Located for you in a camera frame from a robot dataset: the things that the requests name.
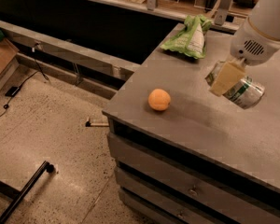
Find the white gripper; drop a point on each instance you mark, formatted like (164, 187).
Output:
(251, 48)

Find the silver green 7up can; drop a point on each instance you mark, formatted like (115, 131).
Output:
(246, 93)

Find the green chip bag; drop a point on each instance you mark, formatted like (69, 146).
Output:
(190, 40)

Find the orange round fruit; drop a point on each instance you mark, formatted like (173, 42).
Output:
(159, 100)

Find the grey drawer cabinet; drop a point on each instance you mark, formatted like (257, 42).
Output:
(203, 160)

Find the grey low shelf bench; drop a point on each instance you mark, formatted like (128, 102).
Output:
(88, 69)

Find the small wooden stick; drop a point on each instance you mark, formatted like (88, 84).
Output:
(90, 123)

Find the black power adapter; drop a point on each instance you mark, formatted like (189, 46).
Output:
(12, 91)

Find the brown cardboard box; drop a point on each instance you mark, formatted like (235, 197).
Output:
(7, 52)

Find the black metal stand leg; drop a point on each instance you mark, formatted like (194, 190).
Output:
(17, 196)

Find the grey metal bracket right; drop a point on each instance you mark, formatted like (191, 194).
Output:
(222, 12)

